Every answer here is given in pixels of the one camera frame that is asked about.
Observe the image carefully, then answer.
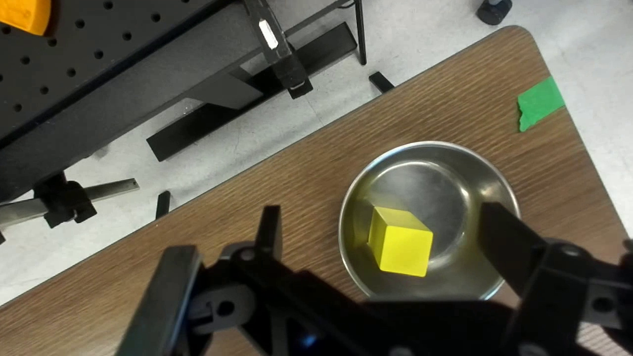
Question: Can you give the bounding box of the steel bowl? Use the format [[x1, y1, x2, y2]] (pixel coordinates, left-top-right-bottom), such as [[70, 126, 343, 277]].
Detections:
[[338, 141, 521, 302]]

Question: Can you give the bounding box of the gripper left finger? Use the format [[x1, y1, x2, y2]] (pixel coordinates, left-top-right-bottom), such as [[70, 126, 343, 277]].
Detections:
[[115, 205, 369, 356]]

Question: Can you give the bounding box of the black round foot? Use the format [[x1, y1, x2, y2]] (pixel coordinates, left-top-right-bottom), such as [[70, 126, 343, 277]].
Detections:
[[476, 0, 513, 26]]

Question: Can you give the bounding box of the green tape piece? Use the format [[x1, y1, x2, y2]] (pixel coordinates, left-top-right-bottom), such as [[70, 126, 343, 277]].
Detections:
[[517, 76, 566, 133]]

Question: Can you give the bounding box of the yellow block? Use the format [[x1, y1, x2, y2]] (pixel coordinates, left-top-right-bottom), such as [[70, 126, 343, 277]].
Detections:
[[367, 206, 434, 278]]

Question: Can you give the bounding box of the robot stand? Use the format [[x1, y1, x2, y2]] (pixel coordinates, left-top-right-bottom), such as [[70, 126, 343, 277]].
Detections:
[[0, 0, 396, 221]]

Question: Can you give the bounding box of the orange object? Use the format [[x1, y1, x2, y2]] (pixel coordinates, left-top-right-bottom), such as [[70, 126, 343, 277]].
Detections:
[[0, 0, 52, 36]]

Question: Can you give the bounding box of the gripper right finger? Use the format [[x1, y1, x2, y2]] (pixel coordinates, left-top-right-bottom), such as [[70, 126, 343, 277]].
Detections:
[[479, 202, 633, 356]]

